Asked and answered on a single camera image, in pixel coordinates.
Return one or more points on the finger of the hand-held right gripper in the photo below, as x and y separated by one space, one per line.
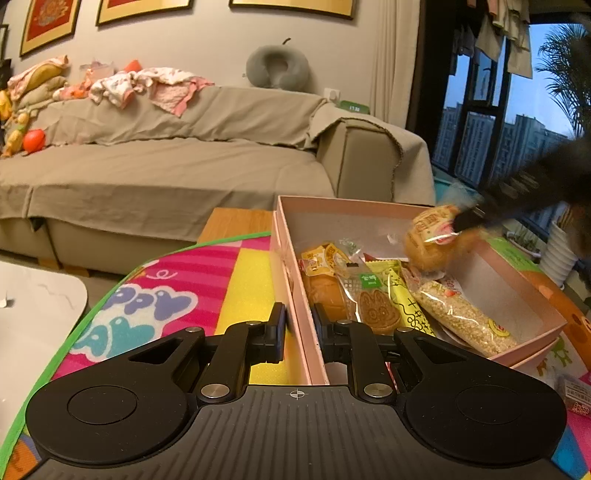
485 212

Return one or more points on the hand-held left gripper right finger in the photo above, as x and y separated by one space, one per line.
318 331

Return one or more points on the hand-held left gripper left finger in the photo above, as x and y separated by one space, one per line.
278 331

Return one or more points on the rabbit biscuit packet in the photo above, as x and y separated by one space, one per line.
374 304

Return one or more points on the bread bun packet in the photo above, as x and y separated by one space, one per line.
323 288
431 244

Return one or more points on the pink cardboard box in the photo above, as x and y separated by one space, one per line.
508 286

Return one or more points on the yellow snack packet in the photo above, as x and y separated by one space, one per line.
406 304

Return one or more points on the rice crisp packet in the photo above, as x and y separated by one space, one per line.
466 318

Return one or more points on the teal plastic basin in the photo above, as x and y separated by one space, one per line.
448 189

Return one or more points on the small potted plant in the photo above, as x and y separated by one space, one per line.
524 241

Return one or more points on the black framed window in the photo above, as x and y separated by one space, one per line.
489 138

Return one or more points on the white ribbed plant pot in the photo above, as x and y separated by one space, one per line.
556 258

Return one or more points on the colourful play mat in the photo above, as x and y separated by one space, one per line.
184 281

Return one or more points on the palm plant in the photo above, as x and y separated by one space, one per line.
570 69

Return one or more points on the beige sofa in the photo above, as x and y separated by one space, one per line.
355 152

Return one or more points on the hanging clothes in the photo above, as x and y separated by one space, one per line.
505 32

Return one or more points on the green digital clock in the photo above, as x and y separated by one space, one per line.
354 107

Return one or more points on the cream curtain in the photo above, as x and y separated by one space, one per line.
393 64

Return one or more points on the tan sofa cover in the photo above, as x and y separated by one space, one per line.
161 177

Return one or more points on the snack packets on mat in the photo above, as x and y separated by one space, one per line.
575 392

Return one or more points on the white marble table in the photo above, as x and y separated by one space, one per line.
32 309

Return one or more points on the grey neck pillow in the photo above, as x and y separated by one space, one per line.
258 67

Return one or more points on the pile of pink white clothes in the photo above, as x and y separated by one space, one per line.
152 85

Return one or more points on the orange ball toy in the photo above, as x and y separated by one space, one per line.
34 141

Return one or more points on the yellow plush toy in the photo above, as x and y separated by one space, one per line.
14 136

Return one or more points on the red gold framed picture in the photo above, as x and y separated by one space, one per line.
51 21
138 7

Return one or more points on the dark framed picture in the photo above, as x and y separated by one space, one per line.
2 44

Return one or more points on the white wall socket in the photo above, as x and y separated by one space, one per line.
332 94

